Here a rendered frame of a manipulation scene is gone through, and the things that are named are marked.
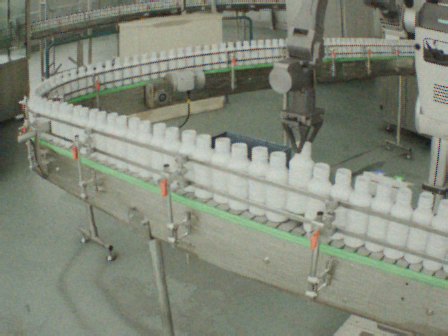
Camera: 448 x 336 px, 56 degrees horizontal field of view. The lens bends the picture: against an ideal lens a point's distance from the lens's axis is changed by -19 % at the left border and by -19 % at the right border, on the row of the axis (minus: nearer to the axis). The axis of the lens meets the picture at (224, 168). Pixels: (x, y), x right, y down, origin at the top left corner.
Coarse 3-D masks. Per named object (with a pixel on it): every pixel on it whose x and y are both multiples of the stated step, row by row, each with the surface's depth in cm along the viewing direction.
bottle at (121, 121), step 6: (120, 120) 152; (126, 120) 153; (120, 126) 152; (126, 126) 154; (114, 132) 153; (120, 132) 152; (120, 144) 154; (126, 144) 154; (120, 150) 154; (126, 150) 155; (120, 156) 155; (126, 156) 155; (120, 162) 156; (120, 168) 157; (126, 168) 157
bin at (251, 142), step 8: (216, 136) 201; (224, 136) 205; (232, 136) 204; (240, 136) 201; (248, 136) 198; (232, 144) 205; (248, 144) 200; (256, 144) 197; (264, 144) 194; (272, 144) 192; (280, 144) 190; (248, 152) 201; (288, 152) 186; (288, 160) 188; (288, 168) 189
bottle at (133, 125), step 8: (128, 120) 150; (136, 120) 150; (136, 128) 150; (128, 136) 150; (136, 136) 149; (128, 144) 151; (128, 152) 152; (136, 152) 151; (136, 160) 152; (128, 168) 155; (136, 168) 153
